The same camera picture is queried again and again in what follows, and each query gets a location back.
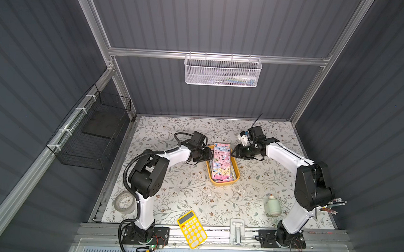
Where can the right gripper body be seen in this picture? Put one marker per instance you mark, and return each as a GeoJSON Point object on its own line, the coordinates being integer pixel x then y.
{"type": "Point", "coordinates": [239, 152]}

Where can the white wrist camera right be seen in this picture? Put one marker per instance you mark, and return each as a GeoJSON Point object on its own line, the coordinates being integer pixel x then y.
{"type": "Point", "coordinates": [244, 138]}

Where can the pale green bottle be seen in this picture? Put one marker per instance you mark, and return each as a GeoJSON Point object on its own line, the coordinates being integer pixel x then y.
{"type": "Point", "coordinates": [272, 207]}

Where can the black wire basket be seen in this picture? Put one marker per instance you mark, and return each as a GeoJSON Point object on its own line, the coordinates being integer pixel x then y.
{"type": "Point", "coordinates": [93, 135]}

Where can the pink cat sticker sheet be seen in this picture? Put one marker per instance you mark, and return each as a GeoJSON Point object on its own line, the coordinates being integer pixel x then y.
{"type": "Point", "coordinates": [221, 166]}

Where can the white metal bracket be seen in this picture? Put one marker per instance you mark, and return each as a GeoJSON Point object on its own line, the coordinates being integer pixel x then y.
{"type": "Point", "coordinates": [237, 232]}

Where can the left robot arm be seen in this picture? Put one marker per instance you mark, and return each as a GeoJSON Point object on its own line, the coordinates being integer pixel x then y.
{"type": "Point", "coordinates": [144, 175]}

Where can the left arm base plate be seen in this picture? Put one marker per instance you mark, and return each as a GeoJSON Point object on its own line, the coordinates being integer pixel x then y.
{"type": "Point", "coordinates": [156, 235]}

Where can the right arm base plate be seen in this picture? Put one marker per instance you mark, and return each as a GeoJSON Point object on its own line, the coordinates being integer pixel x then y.
{"type": "Point", "coordinates": [278, 238]}

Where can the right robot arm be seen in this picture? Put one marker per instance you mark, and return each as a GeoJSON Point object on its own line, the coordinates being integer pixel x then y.
{"type": "Point", "coordinates": [312, 189]}

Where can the yellow storage tray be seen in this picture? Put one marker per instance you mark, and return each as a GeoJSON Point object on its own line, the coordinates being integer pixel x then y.
{"type": "Point", "coordinates": [234, 167]}

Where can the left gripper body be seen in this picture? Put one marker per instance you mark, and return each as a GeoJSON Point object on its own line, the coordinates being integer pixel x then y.
{"type": "Point", "coordinates": [207, 154]}

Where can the pens in cup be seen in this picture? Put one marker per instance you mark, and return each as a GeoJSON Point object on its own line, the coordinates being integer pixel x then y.
{"type": "Point", "coordinates": [331, 207]}

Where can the yellow calculator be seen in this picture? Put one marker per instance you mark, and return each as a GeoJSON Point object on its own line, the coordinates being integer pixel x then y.
{"type": "Point", "coordinates": [192, 229]}

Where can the white tape roll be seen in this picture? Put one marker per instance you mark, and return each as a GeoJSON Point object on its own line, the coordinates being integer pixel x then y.
{"type": "Point", "coordinates": [125, 202]}

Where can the items in white basket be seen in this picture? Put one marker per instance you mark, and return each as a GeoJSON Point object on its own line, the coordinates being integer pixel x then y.
{"type": "Point", "coordinates": [236, 80]}

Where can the white wire basket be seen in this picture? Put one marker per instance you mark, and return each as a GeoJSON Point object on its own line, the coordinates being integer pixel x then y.
{"type": "Point", "coordinates": [200, 69]}

